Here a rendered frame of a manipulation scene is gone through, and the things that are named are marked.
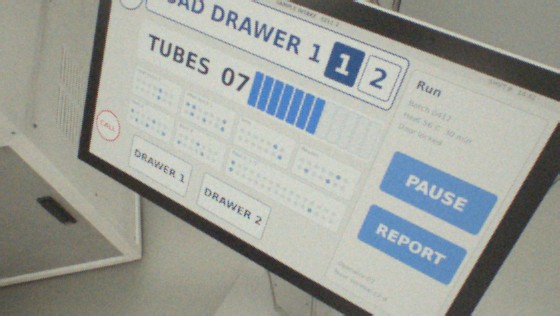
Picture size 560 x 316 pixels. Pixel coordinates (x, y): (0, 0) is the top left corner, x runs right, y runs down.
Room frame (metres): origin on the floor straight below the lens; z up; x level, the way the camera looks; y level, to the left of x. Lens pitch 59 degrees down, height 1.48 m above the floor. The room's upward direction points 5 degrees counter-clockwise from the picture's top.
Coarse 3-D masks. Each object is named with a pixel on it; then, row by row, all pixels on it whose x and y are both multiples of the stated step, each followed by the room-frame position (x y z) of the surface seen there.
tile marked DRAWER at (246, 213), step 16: (208, 176) 0.26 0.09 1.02; (208, 192) 0.25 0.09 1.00; (224, 192) 0.24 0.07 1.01; (240, 192) 0.23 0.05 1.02; (208, 208) 0.23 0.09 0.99; (224, 208) 0.23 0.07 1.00; (240, 208) 0.22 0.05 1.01; (256, 208) 0.22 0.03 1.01; (272, 208) 0.21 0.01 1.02; (240, 224) 0.21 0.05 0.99; (256, 224) 0.20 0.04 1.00
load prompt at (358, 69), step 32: (160, 0) 0.42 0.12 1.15; (192, 0) 0.40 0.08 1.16; (224, 0) 0.38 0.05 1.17; (224, 32) 0.36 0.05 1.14; (256, 32) 0.35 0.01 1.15; (288, 32) 0.33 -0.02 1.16; (320, 32) 0.32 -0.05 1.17; (288, 64) 0.31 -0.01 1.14; (320, 64) 0.30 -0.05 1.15; (352, 64) 0.29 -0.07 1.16; (384, 64) 0.28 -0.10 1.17; (352, 96) 0.27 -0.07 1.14; (384, 96) 0.26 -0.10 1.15
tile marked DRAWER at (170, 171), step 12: (132, 144) 0.32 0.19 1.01; (144, 144) 0.31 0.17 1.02; (132, 156) 0.31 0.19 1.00; (144, 156) 0.30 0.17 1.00; (156, 156) 0.30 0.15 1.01; (168, 156) 0.29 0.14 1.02; (132, 168) 0.30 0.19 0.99; (144, 168) 0.29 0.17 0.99; (156, 168) 0.29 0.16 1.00; (168, 168) 0.28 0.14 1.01; (180, 168) 0.28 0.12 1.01; (192, 168) 0.27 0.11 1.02; (156, 180) 0.28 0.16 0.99; (168, 180) 0.27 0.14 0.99; (180, 180) 0.27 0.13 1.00; (180, 192) 0.26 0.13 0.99
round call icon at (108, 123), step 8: (96, 112) 0.37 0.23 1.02; (104, 112) 0.36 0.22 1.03; (112, 112) 0.36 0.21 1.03; (96, 120) 0.36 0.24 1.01; (104, 120) 0.36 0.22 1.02; (112, 120) 0.35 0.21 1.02; (120, 120) 0.35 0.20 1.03; (96, 128) 0.35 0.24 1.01; (104, 128) 0.35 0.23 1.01; (112, 128) 0.34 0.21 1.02; (120, 128) 0.34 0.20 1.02; (104, 136) 0.34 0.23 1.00; (112, 136) 0.34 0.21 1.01; (112, 144) 0.33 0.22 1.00
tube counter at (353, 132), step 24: (240, 72) 0.33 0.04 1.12; (264, 72) 0.32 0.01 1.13; (240, 96) 0.31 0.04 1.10; (264, 96) 0.30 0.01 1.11; (288, 96) 0.29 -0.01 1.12; (312, 96) 0.28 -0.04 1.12; (288, 120) 0.27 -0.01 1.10; (312, 120) 0.26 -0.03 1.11; (336, 120) 0.26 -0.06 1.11; (360, 120) 0.25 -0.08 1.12; (336, 144) 0.24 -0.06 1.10; (360, 144) 0.23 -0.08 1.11
